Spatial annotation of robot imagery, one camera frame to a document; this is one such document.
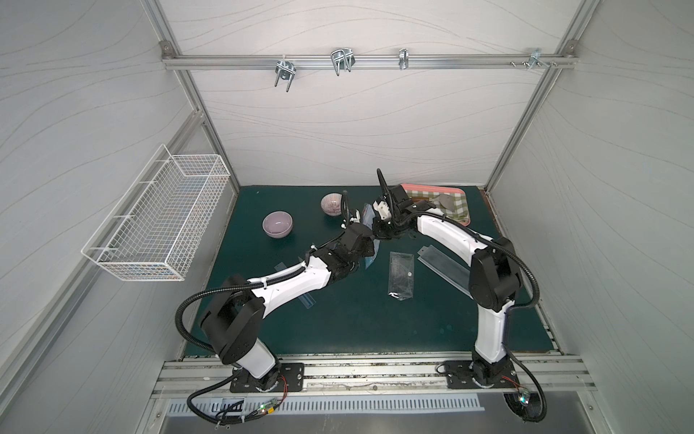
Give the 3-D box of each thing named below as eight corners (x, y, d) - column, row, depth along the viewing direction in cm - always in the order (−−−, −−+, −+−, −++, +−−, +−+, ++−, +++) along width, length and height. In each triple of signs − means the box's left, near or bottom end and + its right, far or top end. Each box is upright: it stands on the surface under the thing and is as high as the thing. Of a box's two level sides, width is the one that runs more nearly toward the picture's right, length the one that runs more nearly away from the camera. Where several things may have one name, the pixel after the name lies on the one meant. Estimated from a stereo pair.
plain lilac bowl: (263, 239, 104) (260, 231, 100) (269, 219, 111) (266, 211, 106) (292, 239, 104) (289, 231, 100) (295, 219, 111) (293, 211, 106)
